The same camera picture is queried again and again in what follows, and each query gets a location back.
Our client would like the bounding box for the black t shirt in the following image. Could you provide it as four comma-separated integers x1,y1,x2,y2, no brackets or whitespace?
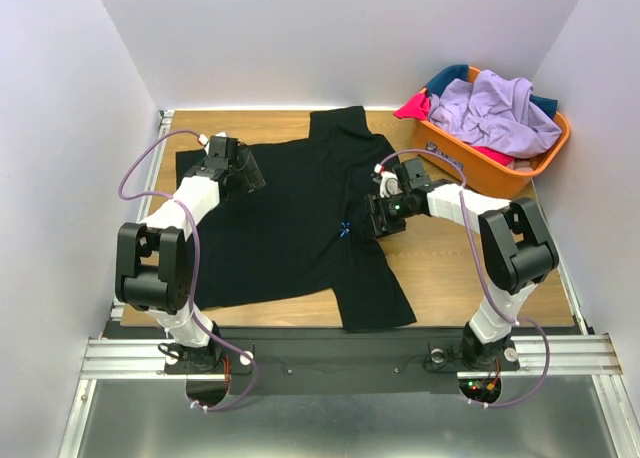
195,106,416,331

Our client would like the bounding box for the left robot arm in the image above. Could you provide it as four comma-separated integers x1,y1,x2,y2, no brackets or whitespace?
115,134,265,374

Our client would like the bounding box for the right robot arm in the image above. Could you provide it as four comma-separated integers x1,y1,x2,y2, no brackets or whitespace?
365,158,559,368

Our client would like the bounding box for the orange laundry basket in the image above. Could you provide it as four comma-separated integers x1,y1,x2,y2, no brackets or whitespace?
408,66,572,199

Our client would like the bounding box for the pink t shirt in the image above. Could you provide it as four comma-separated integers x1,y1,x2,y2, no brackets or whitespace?
393,91,431,121

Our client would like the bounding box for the dark blue t shirt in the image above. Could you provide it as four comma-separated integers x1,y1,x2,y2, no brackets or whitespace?
425,64,469,97

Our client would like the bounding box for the lavender t shirt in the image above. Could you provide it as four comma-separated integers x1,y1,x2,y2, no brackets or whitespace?
429,70,562,159

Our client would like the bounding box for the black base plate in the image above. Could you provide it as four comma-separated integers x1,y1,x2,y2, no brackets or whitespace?
159,327,520,404

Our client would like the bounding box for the right side aluminium rail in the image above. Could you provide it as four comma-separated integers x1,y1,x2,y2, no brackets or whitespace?
531,180,595,335

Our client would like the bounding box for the aluminium frame rail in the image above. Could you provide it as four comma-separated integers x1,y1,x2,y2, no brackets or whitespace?
81,329,622,380

